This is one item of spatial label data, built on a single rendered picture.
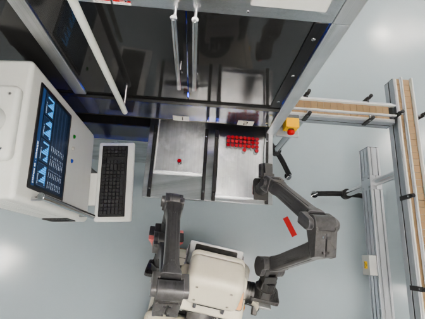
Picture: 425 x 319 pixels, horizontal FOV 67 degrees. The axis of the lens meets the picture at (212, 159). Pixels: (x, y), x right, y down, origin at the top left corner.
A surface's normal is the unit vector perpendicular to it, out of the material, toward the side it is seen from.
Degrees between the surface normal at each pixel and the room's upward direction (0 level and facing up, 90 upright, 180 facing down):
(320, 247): 17
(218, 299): 48
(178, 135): 0
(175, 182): 0
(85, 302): 0
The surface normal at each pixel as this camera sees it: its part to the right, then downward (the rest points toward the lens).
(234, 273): 0.19, -0.84
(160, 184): 0.06, -0.29
